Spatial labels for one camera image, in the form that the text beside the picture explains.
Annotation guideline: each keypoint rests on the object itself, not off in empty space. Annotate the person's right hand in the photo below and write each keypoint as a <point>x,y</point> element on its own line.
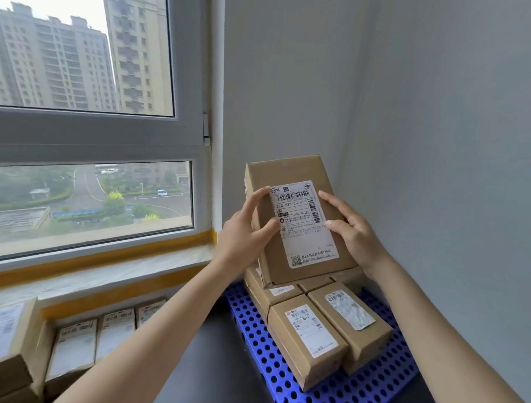
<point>361,243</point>

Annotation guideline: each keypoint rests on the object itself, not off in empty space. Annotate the person's left hand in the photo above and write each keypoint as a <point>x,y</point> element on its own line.
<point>238,238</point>

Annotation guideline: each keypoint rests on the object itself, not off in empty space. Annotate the person's left thumb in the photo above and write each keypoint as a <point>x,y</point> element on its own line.
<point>267,230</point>

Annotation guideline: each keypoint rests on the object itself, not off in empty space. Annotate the person's right thumb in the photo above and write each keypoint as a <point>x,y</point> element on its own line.
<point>337,227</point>

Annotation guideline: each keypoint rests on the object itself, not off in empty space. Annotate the large labelled cardboard box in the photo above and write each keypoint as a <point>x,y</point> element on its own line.
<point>298,245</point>

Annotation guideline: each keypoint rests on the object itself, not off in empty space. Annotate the person's right forearm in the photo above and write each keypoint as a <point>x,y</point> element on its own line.
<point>435,332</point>

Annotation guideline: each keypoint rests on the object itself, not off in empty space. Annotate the person's left forearm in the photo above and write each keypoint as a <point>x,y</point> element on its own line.
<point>157,328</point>

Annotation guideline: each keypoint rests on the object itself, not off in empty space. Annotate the plain cardboard box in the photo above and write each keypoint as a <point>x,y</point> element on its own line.
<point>350,276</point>
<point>315,283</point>

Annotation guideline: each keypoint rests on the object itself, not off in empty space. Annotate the cardboard box with small label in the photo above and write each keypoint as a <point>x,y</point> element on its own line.
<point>271,297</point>

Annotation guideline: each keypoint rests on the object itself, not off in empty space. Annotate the cardboard box with crinkled label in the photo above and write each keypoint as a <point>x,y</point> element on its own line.
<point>352,319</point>

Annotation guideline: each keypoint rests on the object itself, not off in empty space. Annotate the cardboard box with white label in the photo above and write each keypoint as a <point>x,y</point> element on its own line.
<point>307,340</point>

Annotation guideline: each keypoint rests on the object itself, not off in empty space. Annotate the white window hinge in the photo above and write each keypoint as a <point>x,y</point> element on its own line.
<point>205,128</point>

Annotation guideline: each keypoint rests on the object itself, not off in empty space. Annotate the flat labelled cardboard box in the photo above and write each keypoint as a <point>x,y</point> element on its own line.
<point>150,311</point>
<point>72,348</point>
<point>116,332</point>

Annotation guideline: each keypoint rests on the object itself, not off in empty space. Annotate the yellow masking tape strip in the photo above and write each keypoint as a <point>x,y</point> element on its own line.
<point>124,249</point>
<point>103,292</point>

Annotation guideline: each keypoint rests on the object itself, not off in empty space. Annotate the blue perforated plastic pallet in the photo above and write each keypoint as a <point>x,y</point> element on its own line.
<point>373,380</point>

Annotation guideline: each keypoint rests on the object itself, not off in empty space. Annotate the beige apartment building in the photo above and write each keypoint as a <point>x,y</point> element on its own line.
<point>54,62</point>
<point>141,54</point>

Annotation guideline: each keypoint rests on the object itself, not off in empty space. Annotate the tall cardboard box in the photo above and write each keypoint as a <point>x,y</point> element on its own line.
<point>16,328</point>

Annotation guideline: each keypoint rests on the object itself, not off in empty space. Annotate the white window frame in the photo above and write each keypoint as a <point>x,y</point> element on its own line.
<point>195,137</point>

